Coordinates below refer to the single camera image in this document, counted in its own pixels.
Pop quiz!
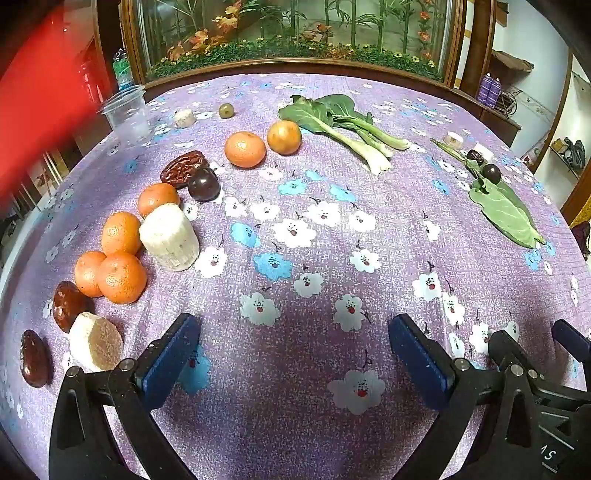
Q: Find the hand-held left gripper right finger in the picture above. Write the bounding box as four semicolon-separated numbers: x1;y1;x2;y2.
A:
388;314;544;480

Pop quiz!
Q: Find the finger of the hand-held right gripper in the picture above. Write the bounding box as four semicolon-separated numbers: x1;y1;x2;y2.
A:
488;329;525;370
529;318;591;409

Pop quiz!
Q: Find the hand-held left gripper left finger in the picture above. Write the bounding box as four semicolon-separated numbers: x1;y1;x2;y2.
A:
48;313;202;480

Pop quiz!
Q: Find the orange mandarin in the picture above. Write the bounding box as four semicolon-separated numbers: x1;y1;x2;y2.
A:
100;211;142;256
74;250;108;298
224;131;267;169
97;251;147;304
137;183;180;219

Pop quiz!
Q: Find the large white yam piece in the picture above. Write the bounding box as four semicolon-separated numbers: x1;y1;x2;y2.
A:
139;203;200;271

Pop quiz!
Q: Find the smooth red date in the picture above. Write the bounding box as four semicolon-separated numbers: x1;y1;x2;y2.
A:
53;281;95;333
20;329;51;388

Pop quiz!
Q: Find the wrinkled red date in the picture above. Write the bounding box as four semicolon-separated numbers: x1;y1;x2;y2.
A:
160;150;209;189

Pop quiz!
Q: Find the red plastic tray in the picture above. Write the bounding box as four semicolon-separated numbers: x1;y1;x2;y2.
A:
0;9;116;204

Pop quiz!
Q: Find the purple floral tablecloth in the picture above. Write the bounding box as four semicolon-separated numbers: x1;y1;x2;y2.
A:
0;73;591;480

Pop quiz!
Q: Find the large green leaf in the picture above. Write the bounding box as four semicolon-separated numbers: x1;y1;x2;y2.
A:
431;138;546;247

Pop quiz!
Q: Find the dark bundle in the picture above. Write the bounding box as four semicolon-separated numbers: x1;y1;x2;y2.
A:
562;137;586;168

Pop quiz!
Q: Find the white curved shelf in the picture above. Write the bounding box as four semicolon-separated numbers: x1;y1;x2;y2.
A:
531;51;591;185

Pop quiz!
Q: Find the clear plastic cup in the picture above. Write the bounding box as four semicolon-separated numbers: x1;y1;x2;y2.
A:
100;84;152;147

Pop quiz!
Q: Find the pale yellowish orange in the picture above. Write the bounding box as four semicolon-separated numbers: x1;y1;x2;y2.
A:
267;119;303;155

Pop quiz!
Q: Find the green bok choy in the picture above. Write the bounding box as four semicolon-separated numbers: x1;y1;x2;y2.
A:
278;94;411;176

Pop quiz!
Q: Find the plastic bottle with green label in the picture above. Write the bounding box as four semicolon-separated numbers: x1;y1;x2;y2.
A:
113;48;134;90

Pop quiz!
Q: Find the glass tank with artificial plants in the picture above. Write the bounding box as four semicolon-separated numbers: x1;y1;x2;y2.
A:
120;0;467;88

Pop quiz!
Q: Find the coiled cable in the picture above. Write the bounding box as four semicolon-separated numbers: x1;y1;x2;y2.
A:
499;90;523;117

